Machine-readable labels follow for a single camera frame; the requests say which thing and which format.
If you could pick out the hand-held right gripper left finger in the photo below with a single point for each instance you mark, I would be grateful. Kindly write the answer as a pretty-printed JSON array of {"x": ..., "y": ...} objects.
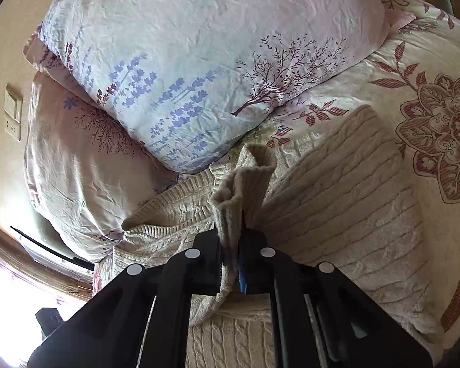
[{"x": 205, "y": 268}]

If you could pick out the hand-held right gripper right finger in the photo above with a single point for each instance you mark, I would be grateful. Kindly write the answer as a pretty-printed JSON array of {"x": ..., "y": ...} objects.
[{"x": 242, "y": 280}]

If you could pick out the dark object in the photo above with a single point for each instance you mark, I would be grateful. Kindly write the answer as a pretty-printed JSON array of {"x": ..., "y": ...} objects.
[{"x": 50, "y": 322}]

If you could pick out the pink floral pillow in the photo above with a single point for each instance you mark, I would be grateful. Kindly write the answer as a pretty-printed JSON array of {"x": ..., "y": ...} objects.
[{"x": 69, "y": 168}]

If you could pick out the lavender print pillow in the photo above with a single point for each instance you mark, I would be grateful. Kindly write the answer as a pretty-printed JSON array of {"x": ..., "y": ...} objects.
[{"x": 195, "y": 46}]

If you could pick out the floral printed duvet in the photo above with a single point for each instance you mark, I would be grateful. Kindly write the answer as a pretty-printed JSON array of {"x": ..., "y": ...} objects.
[{"x": 425, "y": 84}]

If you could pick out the wooden window frame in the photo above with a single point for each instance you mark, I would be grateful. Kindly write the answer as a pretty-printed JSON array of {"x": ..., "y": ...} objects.
[{"x": 30, "y": 268}]

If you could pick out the beige wall socket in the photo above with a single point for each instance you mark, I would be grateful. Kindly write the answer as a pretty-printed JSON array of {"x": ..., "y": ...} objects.
[{"x": 13, "y": 128}]

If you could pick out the beige wall switch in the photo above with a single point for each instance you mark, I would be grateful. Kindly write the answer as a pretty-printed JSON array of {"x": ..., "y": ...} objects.
[{"x": 13, "y": 100}]

